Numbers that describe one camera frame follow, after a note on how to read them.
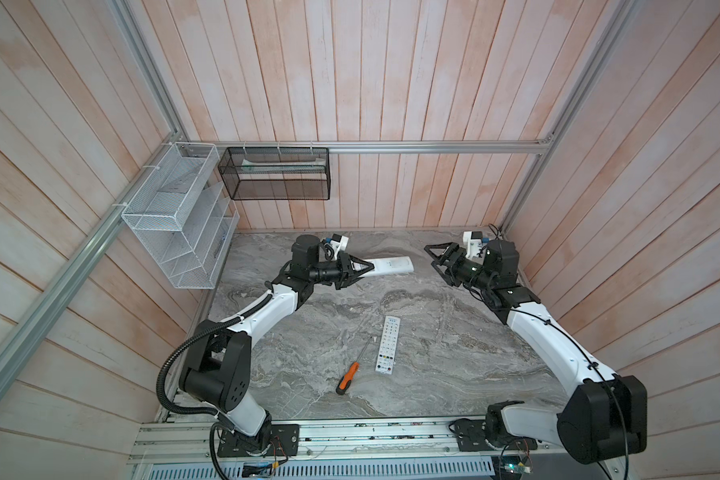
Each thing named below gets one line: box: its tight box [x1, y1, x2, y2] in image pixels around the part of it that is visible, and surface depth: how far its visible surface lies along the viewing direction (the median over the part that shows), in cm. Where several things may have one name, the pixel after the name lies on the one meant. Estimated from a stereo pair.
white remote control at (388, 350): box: [375, 316, 401, 375], surface depth 90 cm
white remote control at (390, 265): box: [362, 256, 414, 277], surface depth 82 cm
